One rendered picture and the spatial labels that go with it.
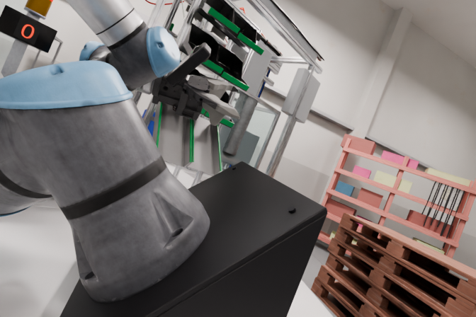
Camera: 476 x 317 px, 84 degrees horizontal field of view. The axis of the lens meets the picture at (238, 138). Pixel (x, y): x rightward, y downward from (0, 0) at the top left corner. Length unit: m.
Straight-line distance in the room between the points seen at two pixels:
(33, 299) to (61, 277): 0.05
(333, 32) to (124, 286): 5.88
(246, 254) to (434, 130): 7.59
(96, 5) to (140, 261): 0.35
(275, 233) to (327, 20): 5.81
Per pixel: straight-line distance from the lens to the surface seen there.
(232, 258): 0.26
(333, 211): 5.30
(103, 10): 0.47
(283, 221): 0.28
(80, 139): 0.28
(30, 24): 0.98
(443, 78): 7.95
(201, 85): 0.62
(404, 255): 2.82
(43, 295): 0.46
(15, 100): 0.30
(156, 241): 0.28
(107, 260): 0.30
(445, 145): 8.10
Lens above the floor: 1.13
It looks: 2 degrees up
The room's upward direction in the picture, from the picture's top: 22 degrees clockwise
